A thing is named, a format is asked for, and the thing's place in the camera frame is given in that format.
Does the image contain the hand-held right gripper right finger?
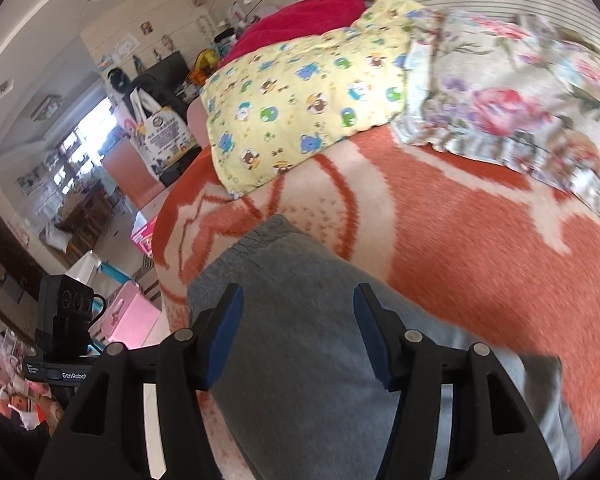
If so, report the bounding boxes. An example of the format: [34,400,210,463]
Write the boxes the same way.
[354,282,561,480]

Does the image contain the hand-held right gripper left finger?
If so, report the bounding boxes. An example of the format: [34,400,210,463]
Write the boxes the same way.
[34,282,245,480]

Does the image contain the grey fleece pants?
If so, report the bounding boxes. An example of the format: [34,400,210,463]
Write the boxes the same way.
[186,214,583,480]

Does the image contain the dark low cabinet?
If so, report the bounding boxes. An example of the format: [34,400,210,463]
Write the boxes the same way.
[0,204,48,306]

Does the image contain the pile of colourful toys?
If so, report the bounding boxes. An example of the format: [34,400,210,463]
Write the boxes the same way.
[0,327,66,431]

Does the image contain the wooden table with chairs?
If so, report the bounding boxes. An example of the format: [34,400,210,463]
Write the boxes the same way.
[40,180,123,261]

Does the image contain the pink printed box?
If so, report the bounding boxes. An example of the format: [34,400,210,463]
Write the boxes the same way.
[130,217,157,259]

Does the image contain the orange white patterned blanket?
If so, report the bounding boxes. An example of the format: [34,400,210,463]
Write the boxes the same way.
[150,124,600,480]

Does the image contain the salmon cabinet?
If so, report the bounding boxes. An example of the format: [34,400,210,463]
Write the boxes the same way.
[102,149,167,212]

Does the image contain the bright window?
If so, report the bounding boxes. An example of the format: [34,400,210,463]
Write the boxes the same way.
[55,95,117,187]

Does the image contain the white printed tote bag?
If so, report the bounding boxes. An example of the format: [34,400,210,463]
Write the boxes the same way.
[117,87,199,179]

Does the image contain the square ceiling lamp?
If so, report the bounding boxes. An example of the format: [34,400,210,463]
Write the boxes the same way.
[31,94,64,122]

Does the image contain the yellow cartoon print pillow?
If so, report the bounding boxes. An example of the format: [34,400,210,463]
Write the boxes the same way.
[200,0,427,200]

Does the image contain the black television screen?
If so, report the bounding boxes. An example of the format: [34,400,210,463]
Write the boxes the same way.
[130,51,192,92]

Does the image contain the yellow orange toy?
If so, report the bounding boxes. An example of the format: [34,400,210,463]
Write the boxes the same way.
[187,49,221,83]

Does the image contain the floral pillow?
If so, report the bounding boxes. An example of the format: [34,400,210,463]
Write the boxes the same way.
[392,7,600,233]

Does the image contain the red fleece cloth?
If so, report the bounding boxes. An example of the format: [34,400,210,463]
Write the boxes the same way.
[219,0,368,68]

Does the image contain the white wall poster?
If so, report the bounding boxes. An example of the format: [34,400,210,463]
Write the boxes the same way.
[111,32,142,58]

